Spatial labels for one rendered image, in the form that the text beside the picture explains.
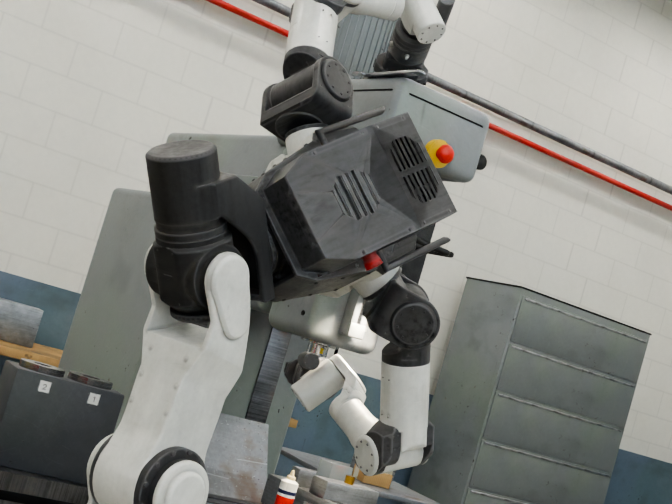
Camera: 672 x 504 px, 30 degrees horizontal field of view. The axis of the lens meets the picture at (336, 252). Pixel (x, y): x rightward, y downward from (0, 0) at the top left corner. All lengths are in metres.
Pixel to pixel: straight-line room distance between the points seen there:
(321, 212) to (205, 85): 5.29
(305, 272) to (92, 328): 1.33
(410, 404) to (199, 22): 5.21
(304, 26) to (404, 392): 0.71
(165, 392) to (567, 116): 7.07
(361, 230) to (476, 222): 6.36
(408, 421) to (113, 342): 1.09
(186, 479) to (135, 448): 0.10
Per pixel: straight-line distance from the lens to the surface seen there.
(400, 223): 2.11
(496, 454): 7.92
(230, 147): 3.21
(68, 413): 2.49
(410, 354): 2.28
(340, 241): 2.06
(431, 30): 2.67
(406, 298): 2.21
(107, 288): 3.32
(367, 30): 3.03
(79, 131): 7.01
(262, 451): 3.19
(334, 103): 2.26
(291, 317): 2.75
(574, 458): 8.36
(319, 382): 2.55
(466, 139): 2.72
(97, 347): 3.28
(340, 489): 2.82
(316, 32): 2.39
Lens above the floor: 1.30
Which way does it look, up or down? 4 degrees up
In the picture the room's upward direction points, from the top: 17 degrees clockwise
